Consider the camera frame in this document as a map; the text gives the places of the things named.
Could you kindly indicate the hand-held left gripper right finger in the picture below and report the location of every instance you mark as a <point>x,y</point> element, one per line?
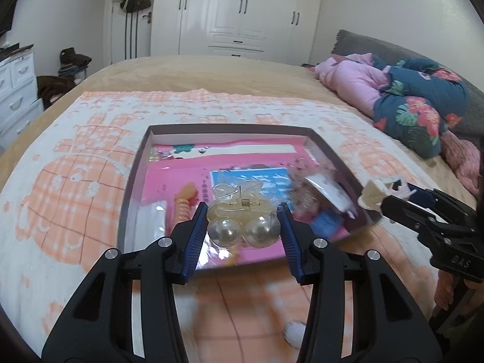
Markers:
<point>289,242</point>

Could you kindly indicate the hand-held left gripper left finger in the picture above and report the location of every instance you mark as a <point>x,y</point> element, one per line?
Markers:
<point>193,245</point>

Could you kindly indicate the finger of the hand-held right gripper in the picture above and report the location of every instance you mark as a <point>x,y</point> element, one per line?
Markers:
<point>423,196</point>
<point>408,213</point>

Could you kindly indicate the blue plastic-wrapped box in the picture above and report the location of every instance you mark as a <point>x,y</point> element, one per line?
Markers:
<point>327,225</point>

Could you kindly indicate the white hair clip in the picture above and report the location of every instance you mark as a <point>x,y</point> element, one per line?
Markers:
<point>372,193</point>

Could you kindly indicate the clear plastic tube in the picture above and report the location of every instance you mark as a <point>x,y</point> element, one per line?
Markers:
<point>151,217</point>

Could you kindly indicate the clear hair clip with pearls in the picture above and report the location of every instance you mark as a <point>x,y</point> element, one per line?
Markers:
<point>242,215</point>

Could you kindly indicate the clear plastic bag of accessories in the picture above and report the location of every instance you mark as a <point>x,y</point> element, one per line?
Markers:
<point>325,191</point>

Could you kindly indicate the brown cardboard tray box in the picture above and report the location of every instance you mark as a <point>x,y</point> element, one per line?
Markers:
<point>130,196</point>

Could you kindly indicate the person's right hand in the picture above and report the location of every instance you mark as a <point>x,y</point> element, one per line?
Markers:
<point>444,291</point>

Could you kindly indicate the pink knitted cloth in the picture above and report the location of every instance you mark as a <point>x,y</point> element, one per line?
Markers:
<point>463,158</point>

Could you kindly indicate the blue floral quilt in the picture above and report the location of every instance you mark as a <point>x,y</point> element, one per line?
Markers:
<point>419,109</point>

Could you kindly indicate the orange and white printed blanket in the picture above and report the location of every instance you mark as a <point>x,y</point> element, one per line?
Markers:
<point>75,181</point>

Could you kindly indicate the pink quilt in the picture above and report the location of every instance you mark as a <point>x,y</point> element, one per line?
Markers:
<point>351,83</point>

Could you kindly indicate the grey pillow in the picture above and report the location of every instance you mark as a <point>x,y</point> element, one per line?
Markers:
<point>363,45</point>

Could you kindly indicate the beige bedspread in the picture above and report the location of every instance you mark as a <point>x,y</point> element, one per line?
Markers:
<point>211,73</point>

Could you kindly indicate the white door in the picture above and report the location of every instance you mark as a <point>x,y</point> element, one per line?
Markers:
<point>141,41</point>

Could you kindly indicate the dark brown blanket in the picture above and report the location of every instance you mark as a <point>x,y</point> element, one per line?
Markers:
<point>56,85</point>

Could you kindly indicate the dark clothes pile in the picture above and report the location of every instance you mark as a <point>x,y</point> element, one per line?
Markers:
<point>73,60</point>

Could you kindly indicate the white drawer cabinet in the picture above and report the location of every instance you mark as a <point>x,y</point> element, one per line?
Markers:
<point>17,87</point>

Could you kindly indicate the white wardrobe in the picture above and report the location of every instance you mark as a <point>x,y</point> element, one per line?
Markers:
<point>234,11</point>

